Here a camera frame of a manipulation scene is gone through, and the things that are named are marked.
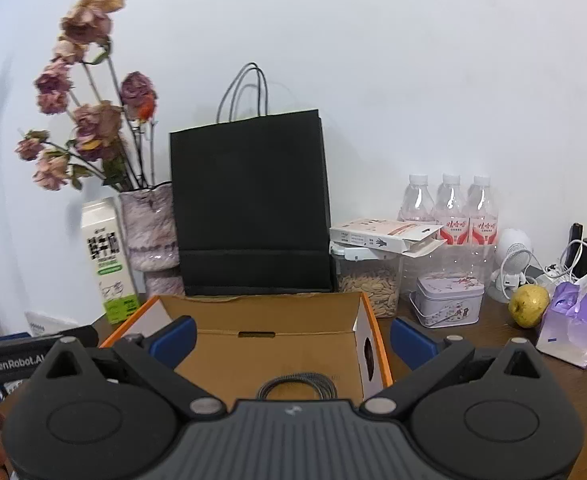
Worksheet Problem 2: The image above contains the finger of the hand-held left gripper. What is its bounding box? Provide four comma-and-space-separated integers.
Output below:
48, 325, 99, 350

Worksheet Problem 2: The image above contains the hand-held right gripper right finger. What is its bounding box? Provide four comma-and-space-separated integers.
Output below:
363, 317, 549, 421

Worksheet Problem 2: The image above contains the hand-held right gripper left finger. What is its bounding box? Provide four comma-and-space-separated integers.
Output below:
31, 316, 225, 421

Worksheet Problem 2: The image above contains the orange-edged cardboard box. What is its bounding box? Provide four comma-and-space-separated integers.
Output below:
98, 291, 393, 403

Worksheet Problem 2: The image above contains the white flat object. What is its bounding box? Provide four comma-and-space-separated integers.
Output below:
25, 310, 82, 337

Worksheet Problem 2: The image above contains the floral tin box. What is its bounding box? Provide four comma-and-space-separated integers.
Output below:
409, 272, 485, 329

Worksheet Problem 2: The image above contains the clear container of seeds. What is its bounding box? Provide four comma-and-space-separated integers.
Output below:
329, 241, 404, 318

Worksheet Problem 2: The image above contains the white green milk carton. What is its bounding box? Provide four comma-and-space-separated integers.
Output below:
81, 199, 140, 325

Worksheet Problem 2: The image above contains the flat white carton box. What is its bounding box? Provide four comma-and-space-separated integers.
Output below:
329, 217, 448, 259

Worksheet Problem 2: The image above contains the yellow-green pear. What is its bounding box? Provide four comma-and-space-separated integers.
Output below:
508, 284, 551, 330

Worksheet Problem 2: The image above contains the clear water bottle red label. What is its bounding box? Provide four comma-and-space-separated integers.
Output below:
433, 173, 470, 281
397, 174, 439, 226
466, 175, 499, 286

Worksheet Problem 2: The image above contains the white round desk device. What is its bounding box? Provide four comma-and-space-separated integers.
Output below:
488, 228, 534, 303

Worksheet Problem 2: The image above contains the purple tissue pack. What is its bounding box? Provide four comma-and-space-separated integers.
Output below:
535, 260, 587, 370

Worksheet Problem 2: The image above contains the black paper bag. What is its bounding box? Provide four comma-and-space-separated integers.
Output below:
168, 62, 338, 297

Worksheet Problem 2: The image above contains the black upright item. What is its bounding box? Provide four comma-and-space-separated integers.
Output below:
568, 222, 587, 281

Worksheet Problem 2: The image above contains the dried rose bouquet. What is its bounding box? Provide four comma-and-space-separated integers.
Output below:
16, 0, 159, 193

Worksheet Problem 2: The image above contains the grey coiled cable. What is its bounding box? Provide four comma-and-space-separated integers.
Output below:
258, 372, 340, 402

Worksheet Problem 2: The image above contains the white cable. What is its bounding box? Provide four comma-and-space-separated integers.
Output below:
501, 239, 587, 291

